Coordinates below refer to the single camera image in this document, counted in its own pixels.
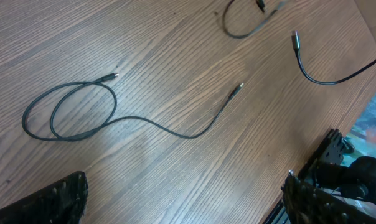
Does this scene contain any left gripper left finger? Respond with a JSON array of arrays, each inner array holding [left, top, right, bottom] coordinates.
[[0, 171, 88, 224]]

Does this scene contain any thin black multi-head cable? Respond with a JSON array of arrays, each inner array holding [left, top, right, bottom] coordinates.
[[21, 72, 245, 142]]

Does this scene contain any thick black USB cable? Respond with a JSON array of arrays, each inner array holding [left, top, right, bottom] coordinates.
[[222, 0, 376, 86]]

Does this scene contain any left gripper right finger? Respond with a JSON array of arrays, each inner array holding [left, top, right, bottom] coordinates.
[[281, 172, 376, 224]]

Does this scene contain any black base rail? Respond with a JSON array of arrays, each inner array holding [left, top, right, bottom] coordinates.
[[262, 129, 355, 224]]

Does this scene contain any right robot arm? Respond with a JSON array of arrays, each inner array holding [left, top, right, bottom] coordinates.
[[313, 156, 376, 205]]

